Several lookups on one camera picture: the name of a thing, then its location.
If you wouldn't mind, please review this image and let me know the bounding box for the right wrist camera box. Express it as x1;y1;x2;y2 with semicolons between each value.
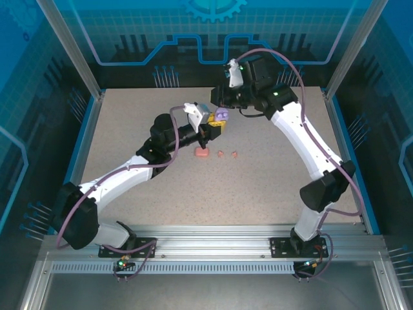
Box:
225;59;245;88

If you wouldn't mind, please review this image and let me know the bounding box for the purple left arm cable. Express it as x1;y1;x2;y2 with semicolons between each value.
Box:
56;105;191;282

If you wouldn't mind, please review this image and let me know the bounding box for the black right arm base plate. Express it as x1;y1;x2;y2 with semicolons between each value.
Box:
269;236;329;258

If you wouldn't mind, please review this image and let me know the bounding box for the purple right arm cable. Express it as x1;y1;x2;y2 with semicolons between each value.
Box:
237;48;362;282

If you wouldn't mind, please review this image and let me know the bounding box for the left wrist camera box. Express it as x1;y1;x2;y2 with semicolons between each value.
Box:
183;102;211;133

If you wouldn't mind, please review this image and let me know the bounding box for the aluminium corner post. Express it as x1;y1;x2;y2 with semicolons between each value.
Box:
324;0;393;99
35;0;106;99

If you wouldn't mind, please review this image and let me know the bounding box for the blue table edge strip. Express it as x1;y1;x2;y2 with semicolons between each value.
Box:
48;95;103;235
330;95;377;235

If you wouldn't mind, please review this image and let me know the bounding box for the thin black gripper wire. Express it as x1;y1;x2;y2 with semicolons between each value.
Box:
237;108;267;118

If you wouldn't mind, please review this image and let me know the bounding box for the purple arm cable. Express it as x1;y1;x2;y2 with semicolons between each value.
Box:
237;48;362;282
56;105;191;282

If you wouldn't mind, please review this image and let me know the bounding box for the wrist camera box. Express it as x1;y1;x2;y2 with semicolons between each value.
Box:
225;59;245;88
183;102;211;133

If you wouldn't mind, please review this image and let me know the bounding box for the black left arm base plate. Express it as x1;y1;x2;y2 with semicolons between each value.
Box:
98;237;158;258

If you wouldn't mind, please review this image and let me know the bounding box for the aluminium tray frame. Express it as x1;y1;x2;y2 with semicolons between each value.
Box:
17;251;413;310

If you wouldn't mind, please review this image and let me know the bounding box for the aluminium mounting rail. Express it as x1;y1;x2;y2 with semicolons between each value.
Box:
41;225;387;259

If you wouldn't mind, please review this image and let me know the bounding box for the slotted grey cable duct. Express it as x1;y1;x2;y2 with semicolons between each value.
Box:
50;262;296;274

